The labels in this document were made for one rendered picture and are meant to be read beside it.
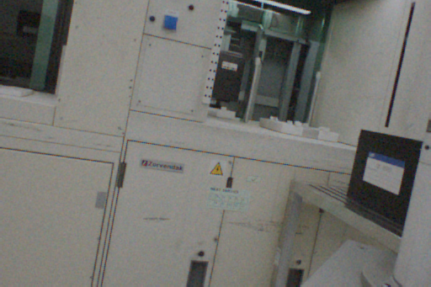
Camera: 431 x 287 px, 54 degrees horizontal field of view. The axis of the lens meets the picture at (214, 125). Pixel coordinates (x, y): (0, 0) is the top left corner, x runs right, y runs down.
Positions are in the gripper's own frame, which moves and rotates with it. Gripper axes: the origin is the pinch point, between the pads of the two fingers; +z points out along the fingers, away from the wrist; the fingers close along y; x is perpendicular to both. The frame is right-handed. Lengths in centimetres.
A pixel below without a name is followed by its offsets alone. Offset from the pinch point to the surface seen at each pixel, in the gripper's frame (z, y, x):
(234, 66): 64, 35, -13
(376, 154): -12, 48, -32
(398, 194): -22, 47, -38
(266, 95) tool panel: 102, 66, -20
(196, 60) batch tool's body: 13.1, 8.4, -17.5
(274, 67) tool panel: 102, 67, -5
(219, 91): 64, 30, -23
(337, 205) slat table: -13, 40, -44
